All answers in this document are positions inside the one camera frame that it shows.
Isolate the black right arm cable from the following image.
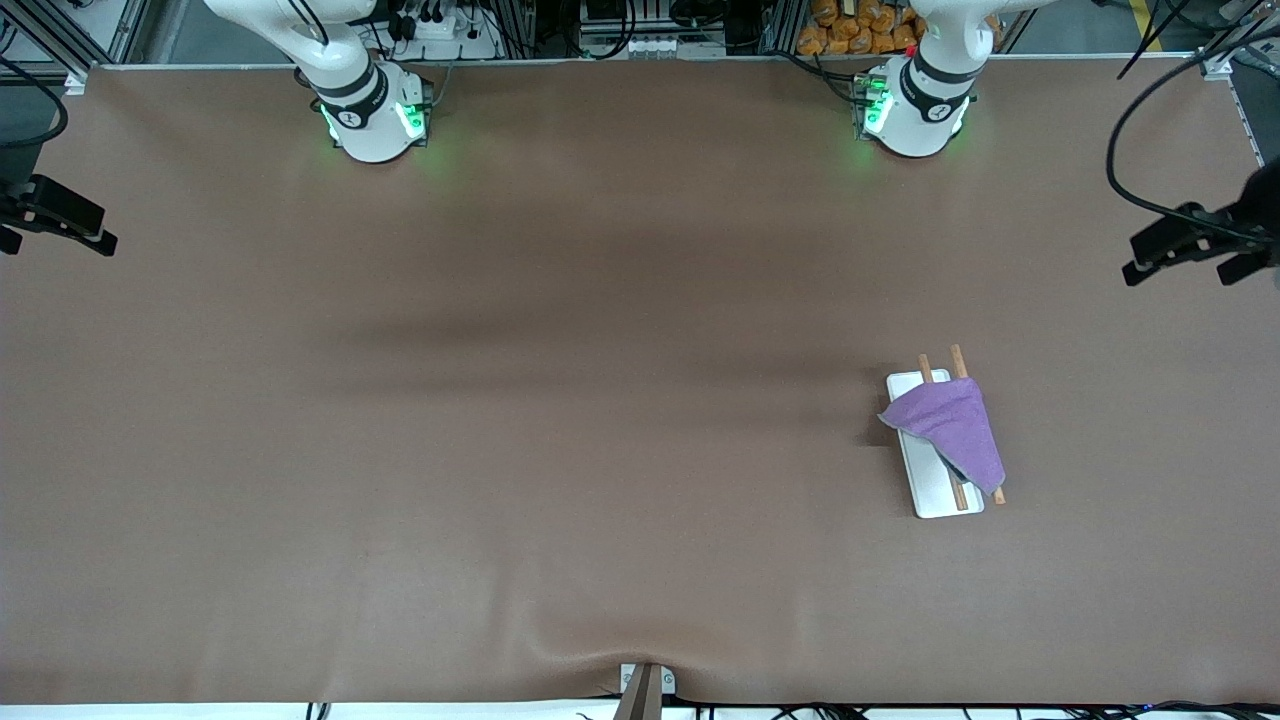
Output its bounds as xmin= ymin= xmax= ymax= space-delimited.
xmin=0 ymin=55 xmax=69 ymax=151

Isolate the white power strip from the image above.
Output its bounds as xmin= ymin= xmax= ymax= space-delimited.
xmin=385 ymin=8 xmax=501 ymax=61

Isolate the white rack with wooden bars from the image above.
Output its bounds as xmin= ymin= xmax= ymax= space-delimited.
xmin=886 ymin=344 xmax=1007 ymax=520

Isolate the aluminium frame post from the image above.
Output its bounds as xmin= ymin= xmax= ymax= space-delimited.
xmin=0 ymin=0 xmax=151 ymax=81
xmin=1195 ymin=0 xmax=1280 ymax=81

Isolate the purple cloth towel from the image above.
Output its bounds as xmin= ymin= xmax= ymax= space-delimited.
xmin=878 ymin=377 xmax=1007 ymax=497

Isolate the grey metal bracket with pole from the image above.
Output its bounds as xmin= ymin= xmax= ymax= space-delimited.
xmin=612 ymin=662 xmax=677 ymax=720

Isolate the pile of orange packets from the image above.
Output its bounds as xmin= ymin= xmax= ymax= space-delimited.
xmin=796 ymin=0 xmax=1001 ymax=57

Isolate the brown table cover mat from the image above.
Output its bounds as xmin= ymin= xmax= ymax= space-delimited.
xmin=0 ymin=55 xmax=1280 ymax=707

